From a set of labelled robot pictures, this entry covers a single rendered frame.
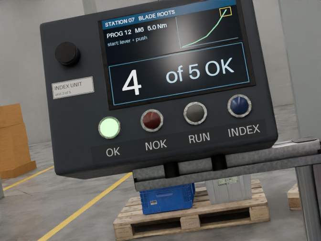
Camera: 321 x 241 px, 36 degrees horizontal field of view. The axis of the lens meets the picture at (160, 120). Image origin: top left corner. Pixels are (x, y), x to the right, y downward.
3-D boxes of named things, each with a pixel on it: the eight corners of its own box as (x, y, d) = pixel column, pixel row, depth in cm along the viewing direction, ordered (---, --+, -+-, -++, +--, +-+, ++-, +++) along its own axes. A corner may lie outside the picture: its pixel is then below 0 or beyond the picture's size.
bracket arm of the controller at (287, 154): (317, 158, 63) (314, 136, 63) (323, 163, 60) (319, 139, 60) (138, 186, 66) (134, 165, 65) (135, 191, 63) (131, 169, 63)
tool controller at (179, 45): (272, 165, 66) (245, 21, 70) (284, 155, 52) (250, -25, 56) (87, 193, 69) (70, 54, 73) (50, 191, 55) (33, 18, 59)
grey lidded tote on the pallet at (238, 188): (253, 182, 434) (247, 146, 432) (258, 199, 375) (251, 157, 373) (206, 189, 440) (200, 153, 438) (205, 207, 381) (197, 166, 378)
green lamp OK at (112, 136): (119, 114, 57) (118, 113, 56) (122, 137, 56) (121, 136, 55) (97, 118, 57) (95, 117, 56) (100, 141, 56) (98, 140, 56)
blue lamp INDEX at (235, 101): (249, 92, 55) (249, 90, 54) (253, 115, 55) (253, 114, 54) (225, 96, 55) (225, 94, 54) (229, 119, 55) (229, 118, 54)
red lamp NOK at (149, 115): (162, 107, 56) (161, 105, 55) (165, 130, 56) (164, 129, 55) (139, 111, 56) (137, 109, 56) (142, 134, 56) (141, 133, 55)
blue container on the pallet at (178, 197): (196, 190, 442) (192, 166, 440) (192, 208, 382) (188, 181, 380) (152, 196, 446) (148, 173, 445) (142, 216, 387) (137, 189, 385)
